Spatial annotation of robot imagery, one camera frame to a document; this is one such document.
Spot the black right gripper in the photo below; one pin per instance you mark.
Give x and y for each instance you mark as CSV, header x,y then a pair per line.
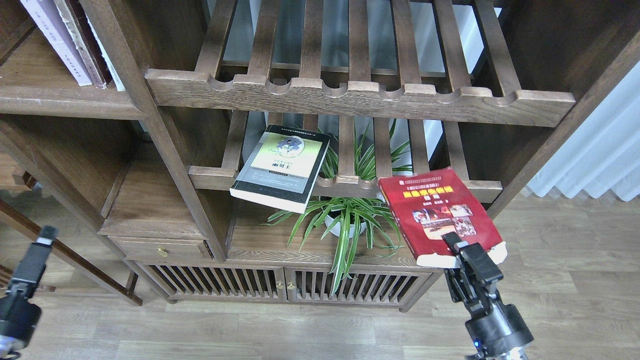
x,y
497,331

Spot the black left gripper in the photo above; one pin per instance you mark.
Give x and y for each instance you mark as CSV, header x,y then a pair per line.
x,y
19,317

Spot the red paperback book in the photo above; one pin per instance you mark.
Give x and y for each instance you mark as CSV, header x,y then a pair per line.
x,y
429,205

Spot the white lilac book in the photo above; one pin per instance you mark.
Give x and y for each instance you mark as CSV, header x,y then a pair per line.
x,y
47,17

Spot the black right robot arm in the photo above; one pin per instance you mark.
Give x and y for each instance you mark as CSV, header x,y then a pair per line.
x,y
497,331

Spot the right slatted cabinet door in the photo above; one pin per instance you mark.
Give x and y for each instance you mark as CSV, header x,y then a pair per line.
x,y
363,287

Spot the slatted cabinet door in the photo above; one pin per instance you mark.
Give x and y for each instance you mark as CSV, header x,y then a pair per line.
x,y
363,287
219,283

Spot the wooden drawer brass knob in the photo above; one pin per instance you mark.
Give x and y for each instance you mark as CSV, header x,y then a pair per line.
x,y
164,249

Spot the green spider plant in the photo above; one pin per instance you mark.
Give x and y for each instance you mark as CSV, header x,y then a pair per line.
x,y
348,218

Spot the left slatted cabinet door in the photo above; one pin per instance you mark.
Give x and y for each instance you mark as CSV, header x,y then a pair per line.
x,y
219,283

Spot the white upright book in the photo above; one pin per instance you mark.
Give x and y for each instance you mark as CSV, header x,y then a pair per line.
x,y
110,66

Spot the worn brown upright book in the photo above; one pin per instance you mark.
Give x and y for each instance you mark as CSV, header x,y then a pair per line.
x,y
74,17

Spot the white curtain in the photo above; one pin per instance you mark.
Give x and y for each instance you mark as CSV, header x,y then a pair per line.
x,y
603,156

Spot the dark wooden bookshelf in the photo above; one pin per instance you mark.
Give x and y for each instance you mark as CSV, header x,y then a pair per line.
x,y
490,87

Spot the black green cover book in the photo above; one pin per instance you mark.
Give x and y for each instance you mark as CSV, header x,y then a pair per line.
x,y
282,169

